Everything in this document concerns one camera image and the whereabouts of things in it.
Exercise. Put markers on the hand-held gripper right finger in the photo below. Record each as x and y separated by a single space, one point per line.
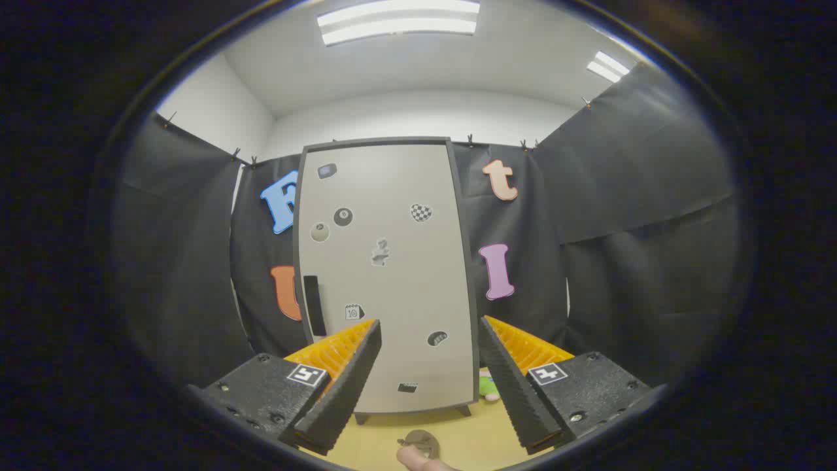
513 386

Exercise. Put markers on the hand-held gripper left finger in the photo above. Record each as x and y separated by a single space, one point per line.
346 386

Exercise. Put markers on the dark grey shoe cabinet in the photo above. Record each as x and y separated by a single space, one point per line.
361 417

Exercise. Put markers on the brown fuzzy slipper shoe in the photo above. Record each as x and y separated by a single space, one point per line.
420 441

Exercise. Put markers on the light grey shoe cabinet door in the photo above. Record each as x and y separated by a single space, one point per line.
405 281

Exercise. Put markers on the pink and green plush toy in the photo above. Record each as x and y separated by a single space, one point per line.
488 387

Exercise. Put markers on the black backdrop cloth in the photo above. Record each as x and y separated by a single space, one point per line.
621 261

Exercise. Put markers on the small ceiling light panel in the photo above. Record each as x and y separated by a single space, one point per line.
608 67

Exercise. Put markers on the long ceiling light panel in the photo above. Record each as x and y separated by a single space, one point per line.
399 19

